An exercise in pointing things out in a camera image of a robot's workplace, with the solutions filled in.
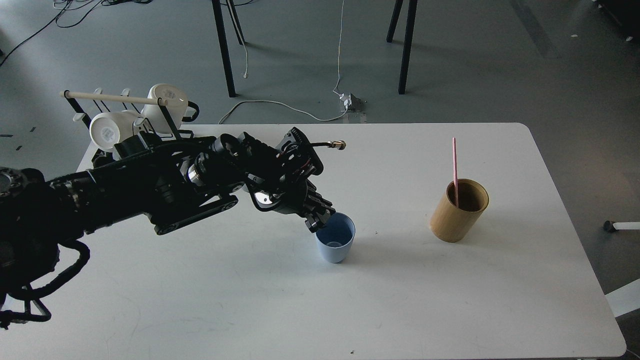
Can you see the floor power socket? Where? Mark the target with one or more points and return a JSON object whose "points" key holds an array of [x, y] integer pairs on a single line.
{"points": [[351, 103]]}

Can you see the light blue plastic cup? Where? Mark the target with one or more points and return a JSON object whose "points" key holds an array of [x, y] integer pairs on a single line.
{"points": [[335, 238]]}

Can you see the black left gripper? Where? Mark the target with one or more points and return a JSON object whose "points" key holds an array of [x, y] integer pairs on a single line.
{"points": [[298, 198]]}

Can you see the white mug lower left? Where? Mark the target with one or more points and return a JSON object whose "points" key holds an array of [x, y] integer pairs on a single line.
{"points": [[110, 128]]}

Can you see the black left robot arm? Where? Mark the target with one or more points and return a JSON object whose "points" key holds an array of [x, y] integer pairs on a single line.
{"points": [[174, 183]]}

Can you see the bamboo cylinder holder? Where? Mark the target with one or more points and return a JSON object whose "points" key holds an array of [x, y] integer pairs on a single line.
{"points": [[458, 210]]}

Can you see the black table leg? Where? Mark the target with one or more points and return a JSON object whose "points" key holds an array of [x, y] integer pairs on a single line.
{"points": [[412, 11], [223, 46]]}

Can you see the black wire mug rack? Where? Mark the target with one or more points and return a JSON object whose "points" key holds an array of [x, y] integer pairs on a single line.
{"points": [[87, 105]]}

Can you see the black table leg right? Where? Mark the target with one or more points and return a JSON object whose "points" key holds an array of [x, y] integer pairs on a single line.
{"points": [[412, 11]]}

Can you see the white mug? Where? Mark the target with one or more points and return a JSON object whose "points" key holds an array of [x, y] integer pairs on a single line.
{"points": [[180, 108], [110, 128]]}

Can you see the black table leg left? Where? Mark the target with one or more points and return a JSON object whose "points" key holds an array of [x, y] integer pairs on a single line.
{"points": [[223, 46]]}

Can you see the white mug upper right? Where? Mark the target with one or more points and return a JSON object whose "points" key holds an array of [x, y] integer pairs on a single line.
{"points": [[180, 108]]}

